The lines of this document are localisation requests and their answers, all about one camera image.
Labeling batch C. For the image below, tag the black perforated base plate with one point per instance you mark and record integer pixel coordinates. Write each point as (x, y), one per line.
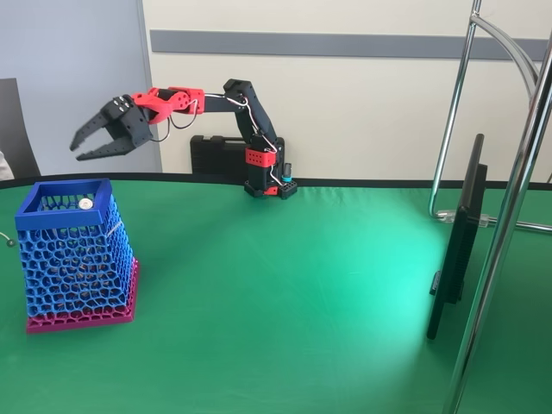
(290, 189)

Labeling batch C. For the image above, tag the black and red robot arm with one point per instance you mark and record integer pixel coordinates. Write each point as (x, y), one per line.
(254, 112)

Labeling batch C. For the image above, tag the black flat light panel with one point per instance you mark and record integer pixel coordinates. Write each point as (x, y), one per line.
(461, 241)

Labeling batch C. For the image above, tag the clear plastic clip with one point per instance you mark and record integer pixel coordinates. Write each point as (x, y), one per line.
(446, 215)

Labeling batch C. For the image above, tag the green cloth with black rim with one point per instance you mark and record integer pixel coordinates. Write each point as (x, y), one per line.
(276, 323)

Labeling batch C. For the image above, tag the black plastic tool case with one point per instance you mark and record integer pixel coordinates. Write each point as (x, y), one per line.
(215, 155)

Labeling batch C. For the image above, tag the blue mesh basket, magenta base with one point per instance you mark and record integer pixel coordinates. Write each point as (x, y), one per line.
(73, 267)

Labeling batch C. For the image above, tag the chrome tube stand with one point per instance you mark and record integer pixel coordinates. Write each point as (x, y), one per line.
(504, 224)

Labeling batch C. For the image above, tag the dark chair back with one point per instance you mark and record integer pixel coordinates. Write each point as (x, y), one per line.
(15, 129)

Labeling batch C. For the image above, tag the grey wall rail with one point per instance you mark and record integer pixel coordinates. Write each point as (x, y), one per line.
(345, 44)

